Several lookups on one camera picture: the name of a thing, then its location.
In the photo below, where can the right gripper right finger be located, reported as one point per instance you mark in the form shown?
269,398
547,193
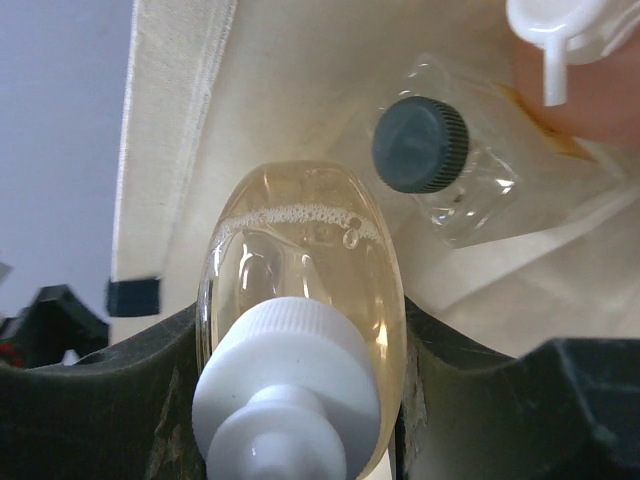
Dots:
569,409

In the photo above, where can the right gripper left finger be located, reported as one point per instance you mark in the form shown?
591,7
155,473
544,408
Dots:
123,412

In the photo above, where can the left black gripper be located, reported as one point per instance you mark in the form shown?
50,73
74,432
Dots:
55,322

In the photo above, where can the clear bottle with white cap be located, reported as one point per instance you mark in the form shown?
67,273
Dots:
300,329

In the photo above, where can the amber bottle with black cap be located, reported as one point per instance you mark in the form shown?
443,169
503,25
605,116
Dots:
478,165

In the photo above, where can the beige canvas tote bag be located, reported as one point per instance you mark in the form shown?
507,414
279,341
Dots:
216,88

